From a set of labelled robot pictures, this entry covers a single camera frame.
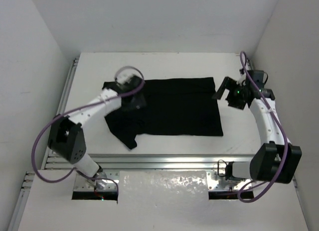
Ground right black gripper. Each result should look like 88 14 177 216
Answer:
213 75 249 109

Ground black t-shirt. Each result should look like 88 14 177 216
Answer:
105 77 223 150

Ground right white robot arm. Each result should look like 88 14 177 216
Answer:
213 70 302 184

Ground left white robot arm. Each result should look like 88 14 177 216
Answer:
48 74 146 180

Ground aluminium frame rail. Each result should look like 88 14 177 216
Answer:
7 55 300 231

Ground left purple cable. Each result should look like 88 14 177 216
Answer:
31 66 146 199

